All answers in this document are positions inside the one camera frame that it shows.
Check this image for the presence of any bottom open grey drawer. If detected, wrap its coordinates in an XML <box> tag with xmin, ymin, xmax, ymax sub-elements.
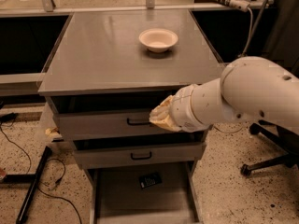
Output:
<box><xmin>89</xmin><ymin>162</ymin><xmax>204</xmax><ymax>224</ymax></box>

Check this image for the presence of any middle grey drawer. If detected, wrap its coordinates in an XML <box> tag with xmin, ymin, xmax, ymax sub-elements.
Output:
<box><xmin>74</xmin><ymin>132</ymin><xmax>206</xmax><ymax>169</ymax></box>

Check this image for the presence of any black office chair base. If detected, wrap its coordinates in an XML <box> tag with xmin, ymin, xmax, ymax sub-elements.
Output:
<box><xmin>240</xmin><ymin>121</ymin><xmax>299</xmax><ymax>176</ymax></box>

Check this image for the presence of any top grey drawer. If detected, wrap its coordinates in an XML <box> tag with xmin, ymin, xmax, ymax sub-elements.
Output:
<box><xmin>50</xmin><ymin>89</ymin><xmax>221</xmax><ymax>141</ymax></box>

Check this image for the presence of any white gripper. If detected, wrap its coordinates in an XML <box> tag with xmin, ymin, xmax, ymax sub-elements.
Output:
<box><xmin>149</xmin><ymin>83</ymin><xmax>211</xmax><ymax>133</ymax></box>

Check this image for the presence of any grey drawer cabinet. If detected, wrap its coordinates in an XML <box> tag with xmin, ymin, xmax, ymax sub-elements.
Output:
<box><xmin>37</xmin><ymin>8</ymin><xmax>231</xmax><ymax>224</ymax></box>

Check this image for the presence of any white hanging cable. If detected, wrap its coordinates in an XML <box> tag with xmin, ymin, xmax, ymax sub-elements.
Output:
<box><xmin>213</xmin><ymin>7</ymin><xmax>255</xmax><ymax>134</ymax></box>

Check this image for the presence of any black metal floor stand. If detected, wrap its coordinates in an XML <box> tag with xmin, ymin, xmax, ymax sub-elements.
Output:
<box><xmin>0</xmin><ymin>147</ymin><xmax>52</xmax><ymax>224</ymax></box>

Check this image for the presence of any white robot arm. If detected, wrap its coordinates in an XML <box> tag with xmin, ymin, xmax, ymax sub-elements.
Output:
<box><xmin>149</xmin><ymin>57</ymin><xmax>299</xmax><ymax>134</ymax></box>

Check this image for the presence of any black floor cable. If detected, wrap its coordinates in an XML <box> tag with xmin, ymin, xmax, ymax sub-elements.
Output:
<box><xmin>0</xmin><ymin>121</ymin><xmax>83</xmax><ymax>224</ymax></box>

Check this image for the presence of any white paper bowl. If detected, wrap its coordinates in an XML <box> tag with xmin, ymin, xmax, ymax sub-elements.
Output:
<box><xmin>139</xmin><ymin>28</ymin><xmax>178</xmax><ymax>53</ymax></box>

